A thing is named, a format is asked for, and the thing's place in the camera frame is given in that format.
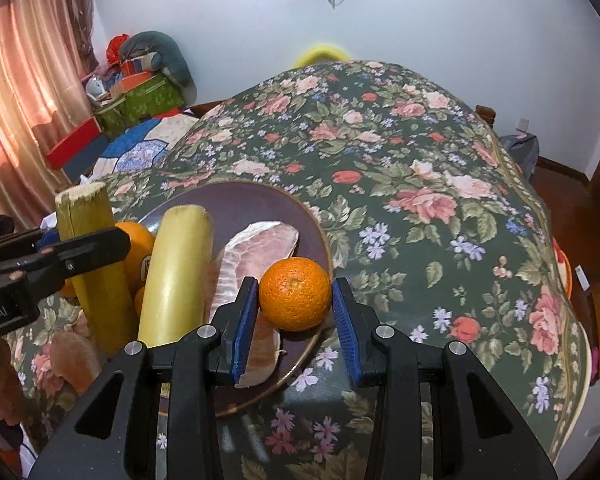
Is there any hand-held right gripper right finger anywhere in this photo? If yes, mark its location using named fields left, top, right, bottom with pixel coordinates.
left=331, top=276, right=558, bottom=480

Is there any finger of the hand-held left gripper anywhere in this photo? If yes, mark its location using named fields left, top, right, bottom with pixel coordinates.
left=0, top=227, right=58, bottom=261
left=10, top=227, right=132, bottom=306

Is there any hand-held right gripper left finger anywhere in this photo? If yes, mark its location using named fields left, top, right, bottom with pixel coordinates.
left=27, top=276, right=260, bottom=480

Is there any greenish sugarcane piece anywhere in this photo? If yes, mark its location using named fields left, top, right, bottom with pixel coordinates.
left=55, top=181, right=140, bottom=358

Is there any large orange with sticker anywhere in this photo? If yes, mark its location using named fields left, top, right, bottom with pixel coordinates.
left=115, top=221, right=156, bottom=291

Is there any medium orange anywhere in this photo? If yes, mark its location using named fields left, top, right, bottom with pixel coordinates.
left=258, top=256, right=332, bottom=332

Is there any pale yellow sugarcane piece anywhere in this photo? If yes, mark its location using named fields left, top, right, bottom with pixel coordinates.
left=137, top=204, right=214, bottom=348

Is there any purple ceramic plate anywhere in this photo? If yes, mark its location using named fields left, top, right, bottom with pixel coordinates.
left=137, top=181, right=333, bottom=418

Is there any red box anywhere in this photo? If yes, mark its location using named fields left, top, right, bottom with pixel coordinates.
left=47, top=117, right=104, bottom=171

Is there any patchwork quilt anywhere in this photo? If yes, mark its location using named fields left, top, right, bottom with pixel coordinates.
left=87, top=110, right=201, bottom=181

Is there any green fabric storage box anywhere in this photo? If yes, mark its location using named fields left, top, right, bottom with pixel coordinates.
left=95, top=75, right=186, bottom=137

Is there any pink striped curtain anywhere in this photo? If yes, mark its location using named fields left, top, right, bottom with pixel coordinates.
left=0, top=0, right=101, bottom=221

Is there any orange box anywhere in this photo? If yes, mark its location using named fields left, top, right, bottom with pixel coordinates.
left=112, top=72, right=154, bottom=94

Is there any floral blanket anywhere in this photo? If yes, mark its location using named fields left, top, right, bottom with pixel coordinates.
left=0, top=60, right=593, bottom=480

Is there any red bag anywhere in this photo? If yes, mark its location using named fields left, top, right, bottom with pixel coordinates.
left=105, top=35, right=131, bottom=64

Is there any grey backpack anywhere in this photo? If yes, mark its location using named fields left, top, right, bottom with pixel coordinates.
left=500, top=132, right=541, bottom=181

